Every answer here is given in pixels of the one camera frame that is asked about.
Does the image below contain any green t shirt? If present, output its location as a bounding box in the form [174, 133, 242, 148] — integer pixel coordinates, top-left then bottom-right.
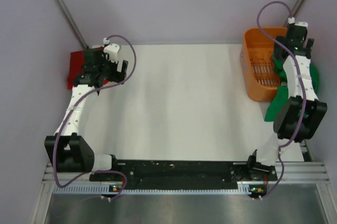
[264, 54, 320, 122]

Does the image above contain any aluminium frame rail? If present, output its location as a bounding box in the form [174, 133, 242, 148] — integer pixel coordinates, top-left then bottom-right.
[42, 162, 330, 184]

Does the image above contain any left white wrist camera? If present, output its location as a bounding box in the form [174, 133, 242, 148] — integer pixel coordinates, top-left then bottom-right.
[103, 38, 120, 63]

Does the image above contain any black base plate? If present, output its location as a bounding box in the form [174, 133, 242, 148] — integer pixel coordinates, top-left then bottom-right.
[88, 158, 280, 190]

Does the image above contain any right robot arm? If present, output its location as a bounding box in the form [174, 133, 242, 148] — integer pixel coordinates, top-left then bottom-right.
[245, 18, 327, 180]

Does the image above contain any orange plastic basket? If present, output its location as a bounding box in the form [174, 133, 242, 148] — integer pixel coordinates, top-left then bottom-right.
[240, 27, 281, 102]

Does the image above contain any left corner metal post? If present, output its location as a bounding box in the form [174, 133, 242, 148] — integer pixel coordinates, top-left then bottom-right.
[54, 0, 88, 49]

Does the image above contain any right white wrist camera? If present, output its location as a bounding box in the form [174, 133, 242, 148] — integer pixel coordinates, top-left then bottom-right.
[288, 17, 308, 28]

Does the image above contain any grey slotted cable duct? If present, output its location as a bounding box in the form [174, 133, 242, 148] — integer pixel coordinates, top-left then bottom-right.
[53, 184, 252, 195]

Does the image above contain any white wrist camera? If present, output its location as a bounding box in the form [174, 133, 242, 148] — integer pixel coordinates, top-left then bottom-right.
[103, 38, 120, 63]
[288, 17, 308, 28]

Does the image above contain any folded red t shirt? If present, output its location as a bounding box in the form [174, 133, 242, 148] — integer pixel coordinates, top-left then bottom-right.
[66, 50, 111, 90]

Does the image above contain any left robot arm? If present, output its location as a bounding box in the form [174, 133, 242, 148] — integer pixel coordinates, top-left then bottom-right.
[44, 44, 128, 180]

